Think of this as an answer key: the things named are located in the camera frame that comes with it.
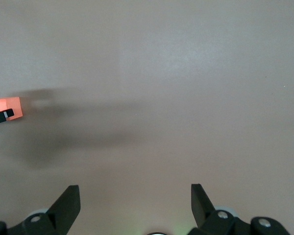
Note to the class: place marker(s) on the orange foam block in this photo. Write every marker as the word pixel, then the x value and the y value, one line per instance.
pixel 13 104

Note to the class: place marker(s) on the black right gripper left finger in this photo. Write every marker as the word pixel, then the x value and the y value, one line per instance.
pixel 61 213

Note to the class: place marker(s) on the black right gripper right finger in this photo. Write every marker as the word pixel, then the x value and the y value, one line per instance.
pixel 202 208

